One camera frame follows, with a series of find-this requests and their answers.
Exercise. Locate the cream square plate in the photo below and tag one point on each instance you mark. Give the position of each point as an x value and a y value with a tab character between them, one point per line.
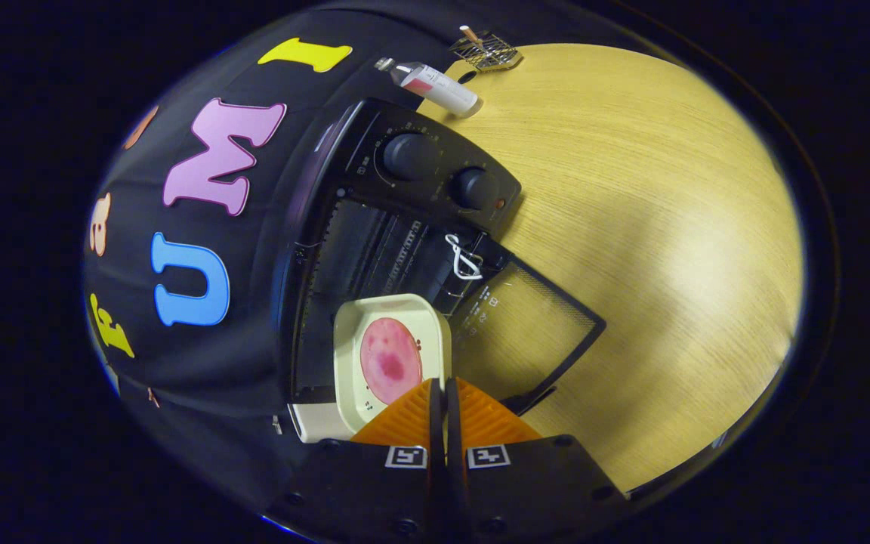
348	355

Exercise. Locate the clear plastic bottle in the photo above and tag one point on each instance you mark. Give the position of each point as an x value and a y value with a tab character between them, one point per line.
439	84

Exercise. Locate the small pink clip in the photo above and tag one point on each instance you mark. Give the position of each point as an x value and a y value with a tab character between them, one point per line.
152	397

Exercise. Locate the pink ham slice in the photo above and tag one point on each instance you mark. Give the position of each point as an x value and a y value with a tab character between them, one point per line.
390	359

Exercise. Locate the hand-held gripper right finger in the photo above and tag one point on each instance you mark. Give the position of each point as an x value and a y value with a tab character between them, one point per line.
526	483

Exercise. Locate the black toaster oven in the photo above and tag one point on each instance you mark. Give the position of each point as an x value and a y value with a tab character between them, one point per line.
435	170

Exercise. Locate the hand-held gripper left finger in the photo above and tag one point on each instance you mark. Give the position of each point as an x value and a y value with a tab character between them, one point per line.
374	483

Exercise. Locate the brown stick with white tip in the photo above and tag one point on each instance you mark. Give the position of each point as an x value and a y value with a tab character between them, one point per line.
471	35

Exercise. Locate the white bread toaster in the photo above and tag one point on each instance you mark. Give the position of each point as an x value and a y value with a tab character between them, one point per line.
318	427

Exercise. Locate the metal oven rack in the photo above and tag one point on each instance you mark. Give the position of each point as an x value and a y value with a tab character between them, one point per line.
405	242

